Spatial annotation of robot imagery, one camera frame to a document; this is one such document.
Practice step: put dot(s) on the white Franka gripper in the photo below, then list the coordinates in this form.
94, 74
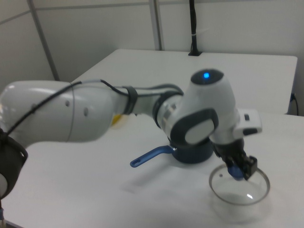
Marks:
249, 121

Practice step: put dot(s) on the glass lid with blue knob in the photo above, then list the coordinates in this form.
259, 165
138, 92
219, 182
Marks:
237, 193

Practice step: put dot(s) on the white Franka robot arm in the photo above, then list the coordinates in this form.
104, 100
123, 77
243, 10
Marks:
71, 111

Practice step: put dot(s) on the yellow toy starfruit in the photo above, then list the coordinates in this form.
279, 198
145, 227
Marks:
116, 120

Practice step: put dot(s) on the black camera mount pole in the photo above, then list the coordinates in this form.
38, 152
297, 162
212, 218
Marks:
194, 26

